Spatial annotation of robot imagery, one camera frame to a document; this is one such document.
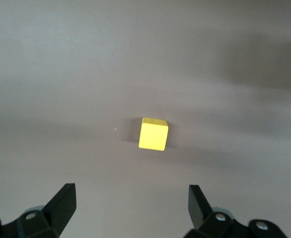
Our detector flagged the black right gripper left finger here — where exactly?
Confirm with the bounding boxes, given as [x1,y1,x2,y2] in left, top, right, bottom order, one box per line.
[0,182,77,238]

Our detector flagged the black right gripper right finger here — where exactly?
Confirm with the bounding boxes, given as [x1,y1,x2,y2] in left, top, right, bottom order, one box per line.
[182,184,289,238]

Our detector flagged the yellow wooden block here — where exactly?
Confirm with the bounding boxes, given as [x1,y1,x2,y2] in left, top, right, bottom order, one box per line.
[138,117,169,152]

